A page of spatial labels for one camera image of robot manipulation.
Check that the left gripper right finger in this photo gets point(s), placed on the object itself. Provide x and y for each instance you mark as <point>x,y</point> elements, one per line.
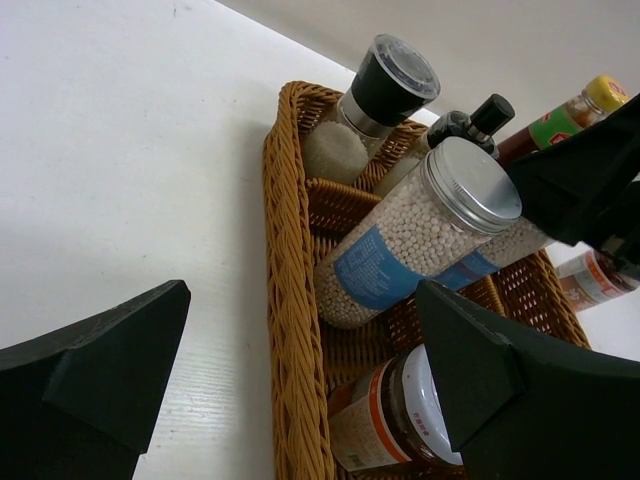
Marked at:
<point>521,404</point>

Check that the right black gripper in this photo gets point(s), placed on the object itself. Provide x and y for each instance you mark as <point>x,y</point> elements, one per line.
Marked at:
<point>586,188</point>

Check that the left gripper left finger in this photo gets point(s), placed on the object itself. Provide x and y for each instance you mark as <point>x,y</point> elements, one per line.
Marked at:
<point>82,401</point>

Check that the tall blue-label shaker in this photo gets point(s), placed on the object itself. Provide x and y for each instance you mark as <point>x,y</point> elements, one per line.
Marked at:
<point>453,201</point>
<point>517,242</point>

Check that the spice jar white lid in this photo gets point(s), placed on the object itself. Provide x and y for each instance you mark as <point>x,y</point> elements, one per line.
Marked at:
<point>591,279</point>
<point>389,420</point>

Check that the red sauce bottle yellow cap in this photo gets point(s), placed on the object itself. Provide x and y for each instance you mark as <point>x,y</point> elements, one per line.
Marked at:
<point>602,96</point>

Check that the black-top salt grinder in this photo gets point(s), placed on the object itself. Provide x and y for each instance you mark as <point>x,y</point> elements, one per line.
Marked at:
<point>478,127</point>

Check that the brown wicker divided basket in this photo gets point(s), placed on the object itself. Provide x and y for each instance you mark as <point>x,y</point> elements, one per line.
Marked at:
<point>305,218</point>

